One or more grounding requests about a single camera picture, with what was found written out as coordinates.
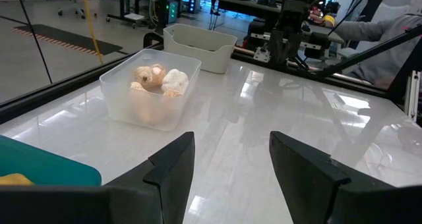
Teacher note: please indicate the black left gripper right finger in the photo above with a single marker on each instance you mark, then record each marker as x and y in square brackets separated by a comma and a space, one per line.
[313, 197]

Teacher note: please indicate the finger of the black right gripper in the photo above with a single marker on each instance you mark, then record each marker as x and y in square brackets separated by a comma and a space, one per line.
[292, 51]
[276, 51]

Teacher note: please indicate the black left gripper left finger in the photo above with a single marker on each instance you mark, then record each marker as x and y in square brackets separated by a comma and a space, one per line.
[158, 201]

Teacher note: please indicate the white garlic bulb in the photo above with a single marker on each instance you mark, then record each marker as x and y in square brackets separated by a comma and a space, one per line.
[174, 80]

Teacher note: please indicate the beige garlic bulb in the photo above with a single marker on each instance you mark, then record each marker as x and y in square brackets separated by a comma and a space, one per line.
[138, 86]
[142, 75]
[158, 74]

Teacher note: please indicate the yellow lemon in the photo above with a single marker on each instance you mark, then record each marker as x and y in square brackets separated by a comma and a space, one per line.
[14, 180]

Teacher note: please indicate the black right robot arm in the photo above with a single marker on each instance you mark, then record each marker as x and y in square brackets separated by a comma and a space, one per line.
[293, 6]

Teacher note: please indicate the yellow wristband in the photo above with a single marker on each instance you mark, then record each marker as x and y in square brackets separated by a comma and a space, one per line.
[329, 20]

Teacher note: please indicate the black desk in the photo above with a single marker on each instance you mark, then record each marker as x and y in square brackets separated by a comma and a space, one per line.
[244, 5]

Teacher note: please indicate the person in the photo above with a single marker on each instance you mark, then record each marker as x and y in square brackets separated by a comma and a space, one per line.
[379, 29]

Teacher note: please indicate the clear plastic bin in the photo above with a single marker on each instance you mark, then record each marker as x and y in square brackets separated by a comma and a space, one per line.
[148, 112]
[198, 52]

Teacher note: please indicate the computer tower green lights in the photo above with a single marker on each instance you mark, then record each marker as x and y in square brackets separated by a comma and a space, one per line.
[173, 11]

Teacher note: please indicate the teal plastic basket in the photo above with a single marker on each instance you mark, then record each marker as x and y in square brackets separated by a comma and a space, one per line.
[49, 161]

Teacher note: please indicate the black mat orange stripes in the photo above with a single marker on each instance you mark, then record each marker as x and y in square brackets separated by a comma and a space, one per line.
[82, 43]

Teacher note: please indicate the office chair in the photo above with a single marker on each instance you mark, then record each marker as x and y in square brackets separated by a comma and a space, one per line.
[71, 10]

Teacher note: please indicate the silver aluminium bracket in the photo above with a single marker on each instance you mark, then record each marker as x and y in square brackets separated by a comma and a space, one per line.
[412, 95]

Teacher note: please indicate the black aluminium table frame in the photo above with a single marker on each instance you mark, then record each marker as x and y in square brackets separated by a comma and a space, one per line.
[33, 100]

